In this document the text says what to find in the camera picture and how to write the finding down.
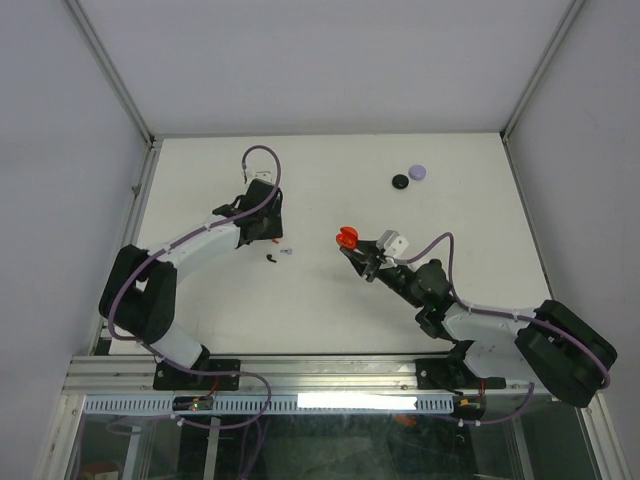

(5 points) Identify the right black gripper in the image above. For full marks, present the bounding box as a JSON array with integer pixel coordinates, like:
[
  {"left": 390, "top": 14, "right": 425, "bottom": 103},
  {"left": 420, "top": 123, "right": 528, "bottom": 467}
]
[{"left": 340, "top": 238, "right": 424, "bottom": 310}]

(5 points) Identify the red earbud charging case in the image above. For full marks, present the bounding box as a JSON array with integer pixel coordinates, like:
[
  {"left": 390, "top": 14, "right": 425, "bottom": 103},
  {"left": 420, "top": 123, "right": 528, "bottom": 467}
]
[{"left": 336, "top": 226, "right": 359, "bottom": 250}]

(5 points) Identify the black earbud charging case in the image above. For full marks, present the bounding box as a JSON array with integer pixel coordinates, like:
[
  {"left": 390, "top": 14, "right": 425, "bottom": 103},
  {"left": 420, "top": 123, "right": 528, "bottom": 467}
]
[{"left": 391, "top": 174, "right": 410, "bottom": 190}]

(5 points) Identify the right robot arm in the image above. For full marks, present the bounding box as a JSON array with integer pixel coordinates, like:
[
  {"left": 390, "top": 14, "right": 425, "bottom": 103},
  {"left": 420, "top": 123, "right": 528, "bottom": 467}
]
[{"left": 336, "top": 231, "right": 617, "bottom": 408}]

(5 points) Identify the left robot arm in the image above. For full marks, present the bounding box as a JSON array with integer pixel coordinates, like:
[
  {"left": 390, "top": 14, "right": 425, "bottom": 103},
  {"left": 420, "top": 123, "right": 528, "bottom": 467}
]
[{"left": 98, "top": 179, "right": 283, "bottom": 389}]

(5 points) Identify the purple earbud charging case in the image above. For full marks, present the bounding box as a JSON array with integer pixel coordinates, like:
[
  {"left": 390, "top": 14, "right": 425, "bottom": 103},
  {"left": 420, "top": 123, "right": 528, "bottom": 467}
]
[{"left": 408, "top": 164, "right": 427, "bottom": 181}]

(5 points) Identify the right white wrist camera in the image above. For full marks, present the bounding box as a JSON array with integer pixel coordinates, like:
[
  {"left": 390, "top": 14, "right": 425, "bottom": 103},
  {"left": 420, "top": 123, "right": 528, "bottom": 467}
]
[{"left": 376, "top": 230, "right": 409, "bottom": 263}]

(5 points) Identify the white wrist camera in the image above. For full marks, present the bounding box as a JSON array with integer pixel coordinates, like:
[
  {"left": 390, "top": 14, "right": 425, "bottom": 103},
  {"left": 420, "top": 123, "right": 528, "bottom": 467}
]
[
  {"left": 243, "top": 170, "right": 274, "bottom": 183},
  {"left": 376, "top": 230, "right": 409, "bottom": 263}
]

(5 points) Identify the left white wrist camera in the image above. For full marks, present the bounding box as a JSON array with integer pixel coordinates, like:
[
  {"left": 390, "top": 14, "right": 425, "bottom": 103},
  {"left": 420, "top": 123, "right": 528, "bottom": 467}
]
[{"left": 243, "top": 170, "right": 274, "bottom": 183}]

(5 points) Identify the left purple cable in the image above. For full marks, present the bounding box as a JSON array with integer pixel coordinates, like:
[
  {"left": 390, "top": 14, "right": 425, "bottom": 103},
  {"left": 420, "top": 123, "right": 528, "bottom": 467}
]
[{"left": 107, "top": 144, "right": 282, "bottom": 341}]

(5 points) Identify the purple cable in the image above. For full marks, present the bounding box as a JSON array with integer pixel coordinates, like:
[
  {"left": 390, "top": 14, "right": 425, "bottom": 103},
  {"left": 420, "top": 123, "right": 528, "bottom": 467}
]
[
  {"left": 399, "top": 231, "right": 612, "bottom": 426},
  {"left": 107, "top": 144, "right": 282, "bottom": 341}
]

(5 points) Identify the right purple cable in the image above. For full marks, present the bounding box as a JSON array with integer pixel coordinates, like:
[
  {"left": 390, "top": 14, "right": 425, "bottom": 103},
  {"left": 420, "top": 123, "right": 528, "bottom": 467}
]
[{"left": 399, "top": 231, "right": 612, "bottom": 426}]

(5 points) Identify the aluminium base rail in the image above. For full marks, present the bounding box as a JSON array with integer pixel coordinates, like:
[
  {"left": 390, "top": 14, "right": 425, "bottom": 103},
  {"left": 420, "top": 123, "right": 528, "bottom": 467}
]
[{"left": 64, "top": 352, "right": 599, "bottom": 399}]

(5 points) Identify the slotted cable duct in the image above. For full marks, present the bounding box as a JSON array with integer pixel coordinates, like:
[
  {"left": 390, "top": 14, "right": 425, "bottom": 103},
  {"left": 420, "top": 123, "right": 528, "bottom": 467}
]
[{"left": 84, "top": 392, "right": 454, "bottom": 416}]

